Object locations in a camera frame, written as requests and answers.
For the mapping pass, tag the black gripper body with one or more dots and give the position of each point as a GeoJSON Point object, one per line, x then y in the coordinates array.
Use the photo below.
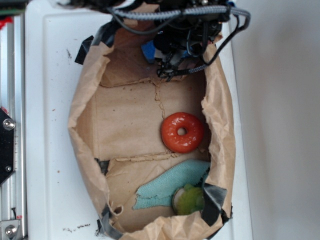
{"type": "Point", "coordinates": [186, 37]}

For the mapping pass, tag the blue sponge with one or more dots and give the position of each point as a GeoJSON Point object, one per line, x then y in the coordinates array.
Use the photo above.
{"type": "Point", "coordinates": [148, 50]}

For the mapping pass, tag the red toy donut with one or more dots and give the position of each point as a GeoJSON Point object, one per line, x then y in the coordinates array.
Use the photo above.
{"type": "Point", "coordinates": [182, 132]}

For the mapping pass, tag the teal cloth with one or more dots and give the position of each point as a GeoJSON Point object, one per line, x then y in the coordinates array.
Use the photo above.
{"type": "Point", "coordinates": [160, 191]}

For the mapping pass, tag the green toy vegetable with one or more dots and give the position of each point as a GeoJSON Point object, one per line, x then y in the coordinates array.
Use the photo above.
{"type": "Point", "coordinates": [187, 200]}

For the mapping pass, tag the white plastic tray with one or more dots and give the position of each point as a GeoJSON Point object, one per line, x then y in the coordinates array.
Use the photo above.
{"type": "Point", "coordinates": [58, 204]}

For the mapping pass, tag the aluminium frame rail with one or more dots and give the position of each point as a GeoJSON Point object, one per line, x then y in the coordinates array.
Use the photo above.
{"type": "Point", "coordinates": [13, 201]}

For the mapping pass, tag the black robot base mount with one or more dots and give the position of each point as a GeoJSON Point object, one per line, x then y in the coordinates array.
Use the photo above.
{"type": "Point", "coordinates": [7, 145]}

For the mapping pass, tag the aluminium corner bracket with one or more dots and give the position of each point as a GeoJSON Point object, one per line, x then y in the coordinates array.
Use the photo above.
{"type": "Point", "coordinates": [10, 229]}

